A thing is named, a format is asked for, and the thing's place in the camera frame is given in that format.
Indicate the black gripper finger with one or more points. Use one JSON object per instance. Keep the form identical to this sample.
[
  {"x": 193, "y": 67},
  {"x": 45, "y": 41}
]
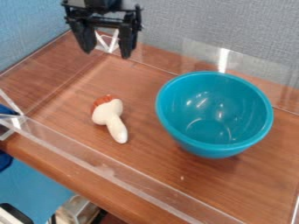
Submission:
[
  {"x": 127, "y": 40},
  {"x": 84, "y": 35}
]

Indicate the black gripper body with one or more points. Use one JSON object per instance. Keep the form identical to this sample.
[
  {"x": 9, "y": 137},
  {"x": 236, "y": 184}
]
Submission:
[{"x": 101, "y": 13}]

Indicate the white brown-capped toy mushroom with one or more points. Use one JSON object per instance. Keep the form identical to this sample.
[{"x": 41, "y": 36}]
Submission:
[{"x": 105, "y": 112}]

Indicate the blue plastic bowl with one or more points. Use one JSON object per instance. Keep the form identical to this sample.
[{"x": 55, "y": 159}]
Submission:
[{"x": 215, "y": 113}]

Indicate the clear acrylic back panel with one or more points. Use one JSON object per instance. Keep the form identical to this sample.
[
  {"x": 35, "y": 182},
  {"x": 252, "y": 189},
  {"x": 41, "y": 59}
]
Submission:
[{"x": 273, "y": 78}]

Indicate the clear acrylic front barrier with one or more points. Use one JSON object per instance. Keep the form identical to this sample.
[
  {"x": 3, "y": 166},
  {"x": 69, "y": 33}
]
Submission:
[{"x": 135, "y": 197}]

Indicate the black white device below table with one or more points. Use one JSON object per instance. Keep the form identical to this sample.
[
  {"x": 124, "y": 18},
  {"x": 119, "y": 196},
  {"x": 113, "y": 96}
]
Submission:
[{"x": 12, "y": 216}]

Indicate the clear acrylic corner bracket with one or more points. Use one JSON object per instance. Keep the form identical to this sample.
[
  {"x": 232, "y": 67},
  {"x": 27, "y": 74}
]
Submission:
[{"x": 107, "y": 43}]

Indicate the metal table frame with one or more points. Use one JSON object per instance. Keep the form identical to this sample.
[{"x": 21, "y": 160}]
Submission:
[{"x": 76, "y": 211}]

